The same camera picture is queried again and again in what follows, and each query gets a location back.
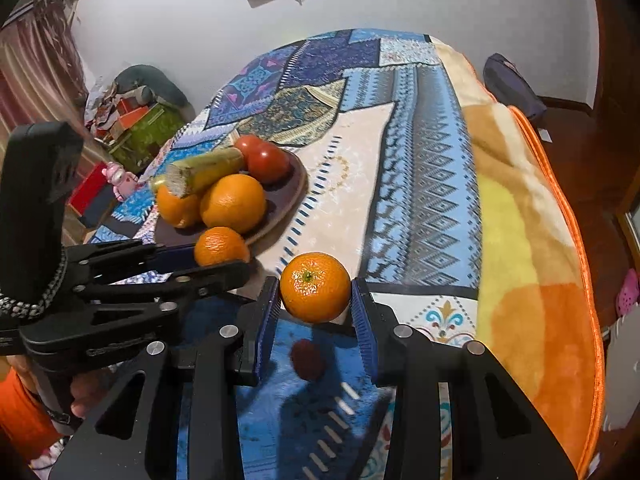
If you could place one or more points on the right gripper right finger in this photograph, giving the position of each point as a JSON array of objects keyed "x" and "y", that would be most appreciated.
[{"x": 396, "y": 355}]

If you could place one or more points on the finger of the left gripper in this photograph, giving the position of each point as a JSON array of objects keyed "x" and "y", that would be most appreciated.
[
  {"x": 111, "y": 262},
  {"x": 99, "y": 286}
]

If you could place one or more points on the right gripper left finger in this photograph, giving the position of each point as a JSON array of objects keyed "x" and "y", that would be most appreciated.
[{"x": 236, "y": 355}]

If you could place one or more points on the mandarin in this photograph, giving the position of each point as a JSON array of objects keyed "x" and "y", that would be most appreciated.
[
  {"x": 220, "y": 245},
  {"x": 315, "y": 288}
]

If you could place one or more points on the large red tomato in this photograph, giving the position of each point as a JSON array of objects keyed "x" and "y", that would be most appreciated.
[{"x": 267, "y": 163}]

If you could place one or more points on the small red tomato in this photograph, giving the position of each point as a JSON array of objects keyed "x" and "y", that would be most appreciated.
[{"x": 248, "y": 144}]

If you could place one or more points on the left human hand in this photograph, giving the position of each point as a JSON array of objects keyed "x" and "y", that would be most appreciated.
[{"x": 87, "y": 389}]

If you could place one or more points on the dark purple plum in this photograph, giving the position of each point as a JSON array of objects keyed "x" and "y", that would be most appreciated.
[{"x": 307, "y": 360}]

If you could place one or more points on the large orange with sticker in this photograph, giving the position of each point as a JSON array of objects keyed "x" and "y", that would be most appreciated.
[{"x": 181, "y": 213}]

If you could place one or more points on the red box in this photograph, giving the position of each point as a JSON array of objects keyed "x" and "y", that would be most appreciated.
[{"x": 87, "y": 190}]

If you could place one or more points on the pink plush toy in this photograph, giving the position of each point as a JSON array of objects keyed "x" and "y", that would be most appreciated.
[{"x": 124, "y": 183}]

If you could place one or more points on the large plain orange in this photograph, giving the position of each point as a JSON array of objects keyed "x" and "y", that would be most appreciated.
[{"x": 236, "y": 201}]

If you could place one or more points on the green patterned box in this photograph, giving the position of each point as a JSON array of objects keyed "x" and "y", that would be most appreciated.
[{"x": 139, "y": 145}]

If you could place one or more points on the orange yellow fleece blanket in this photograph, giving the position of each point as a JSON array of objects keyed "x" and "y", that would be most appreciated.
[{"x": 535, "y": 305}]

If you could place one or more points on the dark purple round plate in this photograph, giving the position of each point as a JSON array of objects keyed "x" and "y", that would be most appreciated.
[{"x": 281, "y": 197}]

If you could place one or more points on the blue patchwork bedspread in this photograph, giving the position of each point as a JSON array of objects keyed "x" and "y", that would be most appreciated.
[{"x": 391, "y": 193}]

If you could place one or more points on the striped red curtain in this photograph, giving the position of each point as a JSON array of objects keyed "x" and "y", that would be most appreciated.
[{"x": 41, "y": 75}]

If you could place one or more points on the grey green pillow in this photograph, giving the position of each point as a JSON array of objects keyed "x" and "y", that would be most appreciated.
[{"x": 139, "y": 75}]

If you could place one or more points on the pink slipper on floor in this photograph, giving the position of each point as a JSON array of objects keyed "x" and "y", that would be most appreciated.
[{"x": 628, "y": 296}]

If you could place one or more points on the dark backpack on floor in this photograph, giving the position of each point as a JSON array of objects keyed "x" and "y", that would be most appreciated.
[{"x": 503, "y": 80}]

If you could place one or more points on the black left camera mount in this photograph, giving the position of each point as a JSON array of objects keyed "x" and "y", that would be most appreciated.
[{"x": 38, "y": 175}]

